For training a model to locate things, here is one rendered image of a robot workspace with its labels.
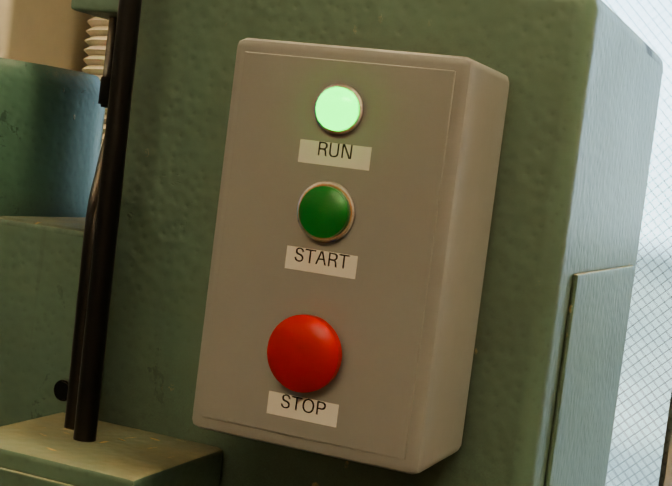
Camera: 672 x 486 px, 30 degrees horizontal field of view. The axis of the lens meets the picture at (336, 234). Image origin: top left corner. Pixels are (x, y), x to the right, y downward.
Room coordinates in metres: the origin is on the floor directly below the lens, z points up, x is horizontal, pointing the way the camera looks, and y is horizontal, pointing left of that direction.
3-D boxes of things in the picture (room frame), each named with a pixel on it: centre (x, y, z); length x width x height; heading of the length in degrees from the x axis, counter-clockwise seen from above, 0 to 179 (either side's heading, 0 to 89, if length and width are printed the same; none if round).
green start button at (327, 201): (0.48, 0.01, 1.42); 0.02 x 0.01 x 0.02; 68
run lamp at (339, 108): (0.48, 0.01, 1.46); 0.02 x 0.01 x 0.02; 68
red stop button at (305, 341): (0.48, 0.01, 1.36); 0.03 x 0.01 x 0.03; 68
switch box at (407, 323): (0.51, -0.01, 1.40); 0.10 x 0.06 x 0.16; 68
